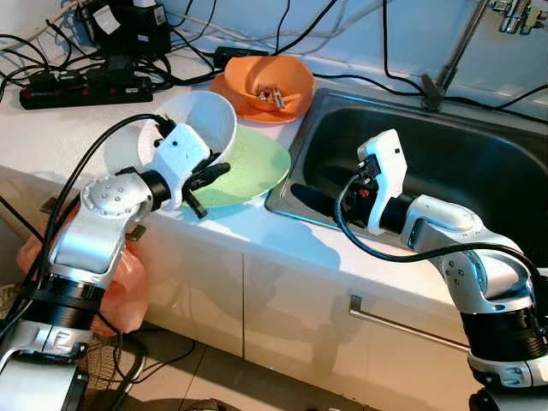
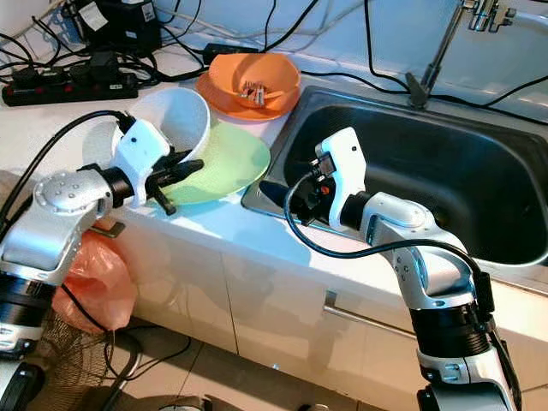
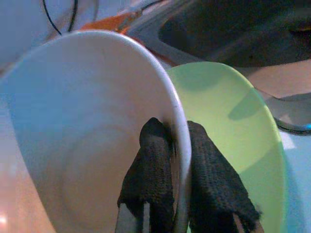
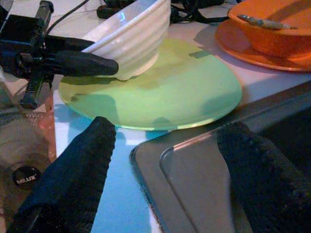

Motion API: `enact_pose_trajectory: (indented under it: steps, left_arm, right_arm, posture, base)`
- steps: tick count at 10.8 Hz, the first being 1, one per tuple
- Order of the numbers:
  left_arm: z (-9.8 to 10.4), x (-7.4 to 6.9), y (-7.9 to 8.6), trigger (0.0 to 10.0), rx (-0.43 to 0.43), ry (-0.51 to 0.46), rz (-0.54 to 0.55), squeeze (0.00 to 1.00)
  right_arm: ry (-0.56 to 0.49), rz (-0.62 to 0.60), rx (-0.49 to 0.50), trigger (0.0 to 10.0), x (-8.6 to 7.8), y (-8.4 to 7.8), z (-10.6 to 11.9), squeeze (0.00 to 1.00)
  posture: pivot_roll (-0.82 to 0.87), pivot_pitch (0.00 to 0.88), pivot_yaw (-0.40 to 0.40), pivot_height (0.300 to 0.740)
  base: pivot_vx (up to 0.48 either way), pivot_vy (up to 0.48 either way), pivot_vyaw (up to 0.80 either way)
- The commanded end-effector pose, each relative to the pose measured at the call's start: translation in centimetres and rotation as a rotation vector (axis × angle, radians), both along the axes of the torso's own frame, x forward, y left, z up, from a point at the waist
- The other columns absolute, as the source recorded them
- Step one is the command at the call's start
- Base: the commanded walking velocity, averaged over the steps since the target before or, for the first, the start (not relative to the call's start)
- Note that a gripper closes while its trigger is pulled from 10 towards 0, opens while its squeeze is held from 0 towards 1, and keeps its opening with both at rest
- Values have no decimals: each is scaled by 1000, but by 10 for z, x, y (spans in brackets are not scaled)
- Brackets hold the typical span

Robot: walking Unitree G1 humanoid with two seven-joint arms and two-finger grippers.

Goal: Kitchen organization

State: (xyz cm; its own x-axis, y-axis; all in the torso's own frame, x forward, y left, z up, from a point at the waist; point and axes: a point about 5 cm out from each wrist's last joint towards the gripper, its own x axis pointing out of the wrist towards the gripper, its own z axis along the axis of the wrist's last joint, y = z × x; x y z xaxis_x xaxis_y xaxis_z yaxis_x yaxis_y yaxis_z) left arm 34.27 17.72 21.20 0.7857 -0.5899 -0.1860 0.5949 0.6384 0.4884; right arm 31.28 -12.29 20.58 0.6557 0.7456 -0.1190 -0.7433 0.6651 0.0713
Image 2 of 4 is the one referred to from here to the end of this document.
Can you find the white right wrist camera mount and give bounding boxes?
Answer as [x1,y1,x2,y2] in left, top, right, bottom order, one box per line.
[314,126,367,228]

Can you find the small metal hardware pieces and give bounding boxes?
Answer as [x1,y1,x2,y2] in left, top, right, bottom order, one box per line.
[240,79,271,108]

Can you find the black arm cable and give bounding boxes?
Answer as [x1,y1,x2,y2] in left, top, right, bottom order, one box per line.
[0,109,138,232]
[284,168,523,403]

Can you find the black wall power cable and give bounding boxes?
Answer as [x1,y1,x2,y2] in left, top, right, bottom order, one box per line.
[364,0,410,85]

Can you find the black wire fan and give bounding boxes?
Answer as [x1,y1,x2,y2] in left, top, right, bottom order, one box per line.
[43,308,138,411]

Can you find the large black power adapter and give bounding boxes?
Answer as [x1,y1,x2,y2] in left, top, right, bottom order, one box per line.
[73,0,162,54]

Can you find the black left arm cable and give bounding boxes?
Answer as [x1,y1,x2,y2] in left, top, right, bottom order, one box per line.
[0,109,138,232]

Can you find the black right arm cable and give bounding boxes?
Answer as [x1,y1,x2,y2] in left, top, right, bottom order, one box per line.
[284,168,523,403]

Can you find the black mains plug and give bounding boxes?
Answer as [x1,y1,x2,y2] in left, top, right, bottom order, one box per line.
[87,50,116,78]

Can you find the orange plastic bag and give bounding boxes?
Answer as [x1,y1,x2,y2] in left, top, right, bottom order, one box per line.
[51,229,138,335]

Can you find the white plastic bowl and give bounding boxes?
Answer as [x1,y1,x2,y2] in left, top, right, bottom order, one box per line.
[81,86,212,172]

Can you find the white water hose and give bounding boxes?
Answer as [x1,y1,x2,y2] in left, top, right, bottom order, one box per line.
[512,7,548,25]

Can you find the light green plate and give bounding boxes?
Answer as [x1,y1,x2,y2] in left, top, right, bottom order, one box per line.
[163,120,272,206]

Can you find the stainless steel sink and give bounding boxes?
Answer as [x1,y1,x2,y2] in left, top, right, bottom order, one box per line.
[240,83,548,268]

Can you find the chrome wall valve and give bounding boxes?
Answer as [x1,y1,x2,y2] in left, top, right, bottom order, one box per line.
[462,0,519,33]

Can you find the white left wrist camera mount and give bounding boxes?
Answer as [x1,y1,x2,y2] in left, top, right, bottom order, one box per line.
[116,118,172,209]

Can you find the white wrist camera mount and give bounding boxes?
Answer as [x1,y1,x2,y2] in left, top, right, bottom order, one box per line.
[116,118,172,209]
[314,126,367,228]

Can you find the black power strip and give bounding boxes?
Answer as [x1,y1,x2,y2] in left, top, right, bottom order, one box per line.
[2,67,140,107]

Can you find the orange plastic bowl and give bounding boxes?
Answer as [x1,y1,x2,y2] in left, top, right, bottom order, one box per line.
[195,51,302,121]

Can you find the small black power brick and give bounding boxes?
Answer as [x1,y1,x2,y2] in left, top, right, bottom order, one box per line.
[201,43,262,64]

